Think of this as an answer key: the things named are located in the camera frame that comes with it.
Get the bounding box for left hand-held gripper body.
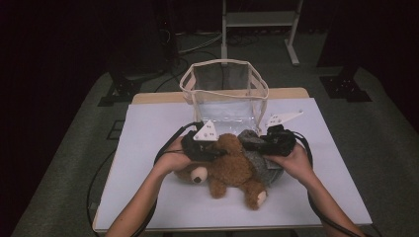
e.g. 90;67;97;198
180;118;219;163

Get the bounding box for black equipment stand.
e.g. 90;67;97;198
157;0;182;65

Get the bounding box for tangled black floor cables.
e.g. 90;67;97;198
226;33;261;47

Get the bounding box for white floor cable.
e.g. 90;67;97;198
177;32;223;55

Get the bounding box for person's left hand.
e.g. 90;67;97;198
153;136;199;176

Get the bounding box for white table cover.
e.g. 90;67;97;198
94;97;374;231

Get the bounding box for grey fluffy cloth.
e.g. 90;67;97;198
237;128;285;187

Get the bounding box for brown teddy bear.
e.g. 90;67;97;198
173;132;269;211

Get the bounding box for long black floor cable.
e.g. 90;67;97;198
86;149;117;237

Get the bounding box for wooden table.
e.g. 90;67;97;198
92;87;375;234

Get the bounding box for person's right hand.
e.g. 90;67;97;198
263;142;315;186

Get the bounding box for black floor socket plate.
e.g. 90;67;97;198
107;119;126;141

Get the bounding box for white metal stand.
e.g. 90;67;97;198
220;0;304;67

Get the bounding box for clear plastic bag cream trim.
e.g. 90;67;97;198
178;58;270;136

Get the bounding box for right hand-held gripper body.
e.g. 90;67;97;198
259;111;304;158

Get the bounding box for black stand base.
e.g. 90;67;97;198
319;67;374;103
98;65;143;108

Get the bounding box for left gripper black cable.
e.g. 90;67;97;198
129;120;206;237

